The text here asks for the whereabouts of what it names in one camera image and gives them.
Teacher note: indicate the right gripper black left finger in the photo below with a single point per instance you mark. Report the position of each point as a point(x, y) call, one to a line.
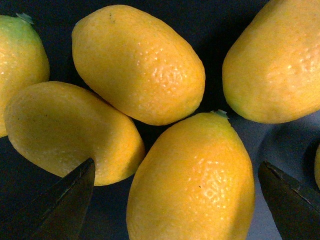
point(56, 214)

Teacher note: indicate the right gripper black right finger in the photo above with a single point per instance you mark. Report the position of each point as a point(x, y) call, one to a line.
point(295, 208)

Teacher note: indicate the yellow lemon front cluster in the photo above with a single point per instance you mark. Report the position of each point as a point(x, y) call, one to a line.
point(57, 126)

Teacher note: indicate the yellow lemon right edge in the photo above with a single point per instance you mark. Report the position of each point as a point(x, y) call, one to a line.
point(271, 74)

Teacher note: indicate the yellow lemon in cluster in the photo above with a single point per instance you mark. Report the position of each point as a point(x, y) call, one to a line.
point(138, 64)

